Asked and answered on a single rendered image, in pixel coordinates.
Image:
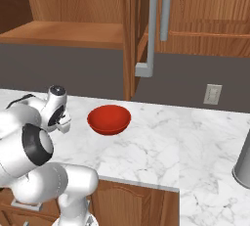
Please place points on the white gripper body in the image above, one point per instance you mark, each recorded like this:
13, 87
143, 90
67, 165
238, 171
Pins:
64, 124

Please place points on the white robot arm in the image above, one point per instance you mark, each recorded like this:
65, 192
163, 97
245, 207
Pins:
19, 145

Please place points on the wooden base cabinet door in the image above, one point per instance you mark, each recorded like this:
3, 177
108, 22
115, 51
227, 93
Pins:
136, 205

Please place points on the red bowl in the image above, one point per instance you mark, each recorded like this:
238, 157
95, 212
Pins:
109, 120

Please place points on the wooden drawer front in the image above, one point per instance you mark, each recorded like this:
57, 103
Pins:
9, 215

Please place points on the grey metal cylinder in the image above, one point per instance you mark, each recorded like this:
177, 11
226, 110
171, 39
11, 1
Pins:
243, 166

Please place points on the wooden wall cabinet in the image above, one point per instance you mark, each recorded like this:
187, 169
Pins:
71, 14

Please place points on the white wall outlet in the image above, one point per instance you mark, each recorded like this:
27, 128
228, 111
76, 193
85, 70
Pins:
213, 94

